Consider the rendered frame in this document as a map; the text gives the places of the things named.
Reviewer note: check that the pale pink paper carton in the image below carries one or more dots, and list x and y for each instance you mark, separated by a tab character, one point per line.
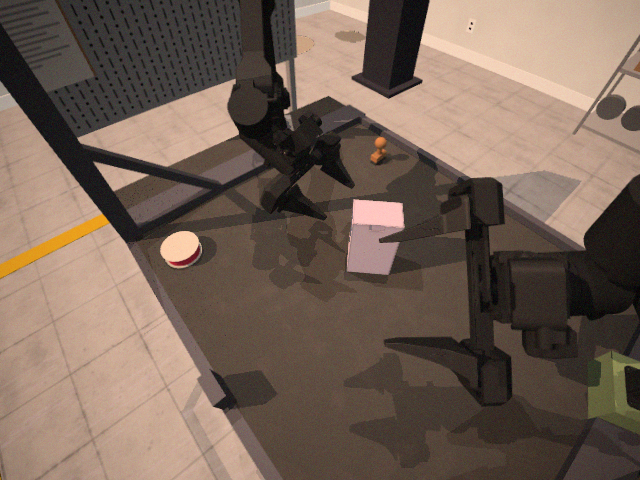
373	220

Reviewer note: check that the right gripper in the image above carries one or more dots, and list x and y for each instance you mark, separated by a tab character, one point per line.
480	206

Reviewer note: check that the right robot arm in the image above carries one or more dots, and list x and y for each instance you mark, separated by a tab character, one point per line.
539	305

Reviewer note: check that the grey ruled sheet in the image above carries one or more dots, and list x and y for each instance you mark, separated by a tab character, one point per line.
42	36

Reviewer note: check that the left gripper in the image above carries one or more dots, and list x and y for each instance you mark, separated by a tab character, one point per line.
280	193

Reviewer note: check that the dark grey perforated panel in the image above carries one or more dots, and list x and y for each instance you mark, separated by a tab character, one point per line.
147	53

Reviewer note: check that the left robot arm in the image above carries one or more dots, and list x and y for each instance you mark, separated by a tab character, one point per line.
247	107

